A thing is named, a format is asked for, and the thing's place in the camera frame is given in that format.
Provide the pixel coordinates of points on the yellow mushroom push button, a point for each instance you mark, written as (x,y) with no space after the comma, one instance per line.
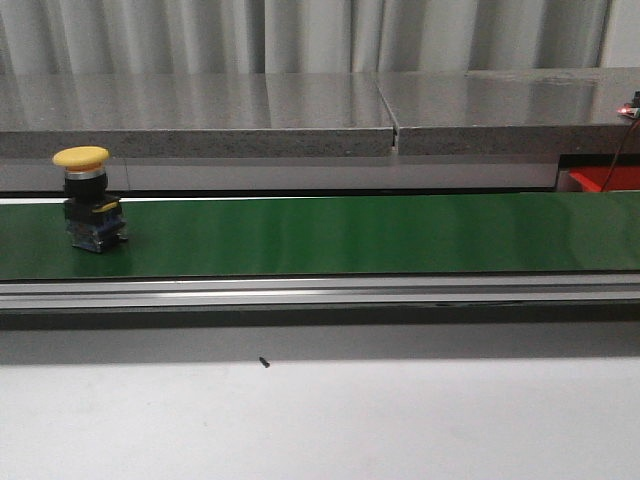
(94,219)

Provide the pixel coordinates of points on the grey granite counter slab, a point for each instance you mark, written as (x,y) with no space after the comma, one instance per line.
(196,115)
(540,111)

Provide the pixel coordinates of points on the red plastic tray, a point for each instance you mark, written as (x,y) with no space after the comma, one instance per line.
(597,179)

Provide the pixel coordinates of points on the green conveyor belt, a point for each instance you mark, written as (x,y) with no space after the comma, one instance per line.
(510,232)

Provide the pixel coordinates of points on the small green circuit board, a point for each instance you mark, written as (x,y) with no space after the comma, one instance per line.
(628,110)

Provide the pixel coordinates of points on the white pleated curtain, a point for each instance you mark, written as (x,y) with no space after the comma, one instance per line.
(186,37)

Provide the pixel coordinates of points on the aluminium conveyor frame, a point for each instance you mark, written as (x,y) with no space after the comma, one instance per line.
(288,301)

